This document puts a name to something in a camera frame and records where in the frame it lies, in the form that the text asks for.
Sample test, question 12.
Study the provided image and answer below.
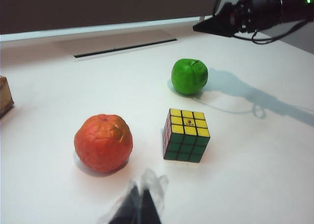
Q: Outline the Rubik's cube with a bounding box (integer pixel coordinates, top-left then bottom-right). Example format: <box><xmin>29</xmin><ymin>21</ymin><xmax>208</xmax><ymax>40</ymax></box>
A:
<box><xmin>161</xmin><ymin>108</ymin><xmax>212</xmax><ymax>164</ymax></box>

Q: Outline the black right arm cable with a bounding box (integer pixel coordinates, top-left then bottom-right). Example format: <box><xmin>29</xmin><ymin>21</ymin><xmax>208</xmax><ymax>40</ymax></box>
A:
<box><xmin>212</xmin><ymin>0</ymin><xmax>228</xmax><ymax>16</ymax></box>
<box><xmin>233</xmin><ymin>18</ymin><xmax>313</xmax><ymax>45</ymax></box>

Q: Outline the wide brown desk partition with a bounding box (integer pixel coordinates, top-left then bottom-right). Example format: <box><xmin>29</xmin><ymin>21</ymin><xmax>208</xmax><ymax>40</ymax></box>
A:
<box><xmin>0</xmin><ymin>0</ymin><xmax>246</xmax><ymax>36</ymax></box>

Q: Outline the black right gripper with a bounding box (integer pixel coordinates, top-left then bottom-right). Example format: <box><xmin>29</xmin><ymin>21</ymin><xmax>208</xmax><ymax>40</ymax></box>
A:
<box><xmin>192</xmin><ymin>0</ymin><xmax>258</xmax><ymax>36</ymax></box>

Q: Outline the green apple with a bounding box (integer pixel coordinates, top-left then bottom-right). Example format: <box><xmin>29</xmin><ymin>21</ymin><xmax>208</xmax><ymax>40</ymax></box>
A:
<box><xmin>170</xmin><ymin>58</ymin><xmax>209</xmax><ymax>96</ymax></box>

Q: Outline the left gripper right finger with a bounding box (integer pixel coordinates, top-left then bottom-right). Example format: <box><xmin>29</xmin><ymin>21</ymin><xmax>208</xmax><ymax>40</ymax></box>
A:
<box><xmin>140</xmin><ymin>168</ymin><xmax>170</xmax><ymax>224</ymax></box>

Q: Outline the wrinkled red-orange fruit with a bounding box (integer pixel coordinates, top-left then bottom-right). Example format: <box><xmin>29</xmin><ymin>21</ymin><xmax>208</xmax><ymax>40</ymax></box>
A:
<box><xmin>73</xmin><ymin>113</ymin><xmax>134</xmax><ymax>174</ymax></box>

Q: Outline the gold tissue pack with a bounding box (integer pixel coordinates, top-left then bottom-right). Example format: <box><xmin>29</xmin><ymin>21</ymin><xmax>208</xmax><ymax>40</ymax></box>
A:
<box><xmin>0</xmin><ymin>76</ymin><xmax>15</xmax><ymax>119</ymax></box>

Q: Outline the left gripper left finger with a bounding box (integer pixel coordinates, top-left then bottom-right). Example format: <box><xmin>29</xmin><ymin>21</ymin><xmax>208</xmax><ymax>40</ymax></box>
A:
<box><xmin>98</xmin><ymin>177</ymin><xmax>141</xmax><ymax>224</ymax></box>

